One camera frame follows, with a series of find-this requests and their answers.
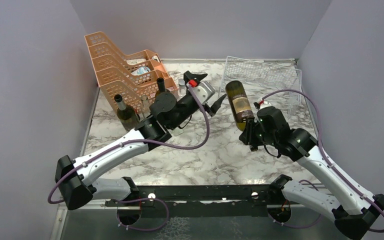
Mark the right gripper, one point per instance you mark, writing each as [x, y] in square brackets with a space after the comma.
[247, 135]

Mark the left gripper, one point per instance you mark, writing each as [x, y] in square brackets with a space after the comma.
[211, 110]

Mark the dark labelled wine bottle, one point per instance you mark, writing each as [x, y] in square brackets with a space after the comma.
[239, 103]

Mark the clear square glass bottle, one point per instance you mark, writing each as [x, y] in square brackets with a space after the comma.
[177, 132]

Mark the clear tall glass bottle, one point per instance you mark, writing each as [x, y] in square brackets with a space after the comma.
[145, 106]

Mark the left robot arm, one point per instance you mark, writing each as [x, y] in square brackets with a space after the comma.
[78, 181]

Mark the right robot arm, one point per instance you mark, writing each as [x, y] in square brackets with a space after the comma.
[351, 207]

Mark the clear round bottle silver cap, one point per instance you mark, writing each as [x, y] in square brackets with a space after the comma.
[182, 90]

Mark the green wine bottle black cap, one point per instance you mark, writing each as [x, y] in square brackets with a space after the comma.
[161, 88]

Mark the blue white packet in rack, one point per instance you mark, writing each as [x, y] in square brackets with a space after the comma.
[141, 70]

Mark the orange plastic file rack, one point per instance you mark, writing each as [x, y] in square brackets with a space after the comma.
[114, 74]

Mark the green wine bottle silver neck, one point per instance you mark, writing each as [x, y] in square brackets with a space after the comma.
[126, 114]

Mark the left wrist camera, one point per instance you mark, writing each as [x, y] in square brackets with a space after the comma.
[203, 90]

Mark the white wire wine rack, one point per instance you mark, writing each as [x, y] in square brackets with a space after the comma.
[260, 79]

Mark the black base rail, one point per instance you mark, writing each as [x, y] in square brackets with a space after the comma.
[195, 201]

